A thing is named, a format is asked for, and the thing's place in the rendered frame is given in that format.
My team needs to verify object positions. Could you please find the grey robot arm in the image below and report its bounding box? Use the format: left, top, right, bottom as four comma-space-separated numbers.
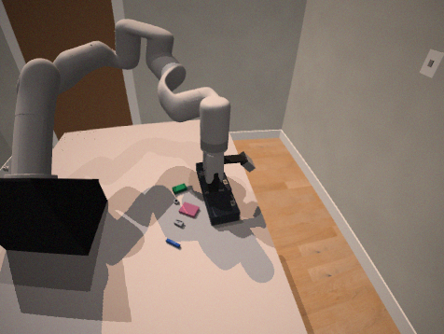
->
3, 19, 230, 178

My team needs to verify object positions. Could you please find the dark grey rack of bins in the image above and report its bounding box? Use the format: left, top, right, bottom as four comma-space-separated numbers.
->
196, 162, 240, 226

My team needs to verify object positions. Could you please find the flat red rectangular block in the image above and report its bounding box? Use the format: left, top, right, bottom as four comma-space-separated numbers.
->
179, 202, 200, 218

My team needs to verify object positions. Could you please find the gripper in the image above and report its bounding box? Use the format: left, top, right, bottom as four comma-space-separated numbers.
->
201, 148, 228, 192

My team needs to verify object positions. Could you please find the green and white eraser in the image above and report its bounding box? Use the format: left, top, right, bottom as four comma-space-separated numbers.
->
172, 181, 193, 195

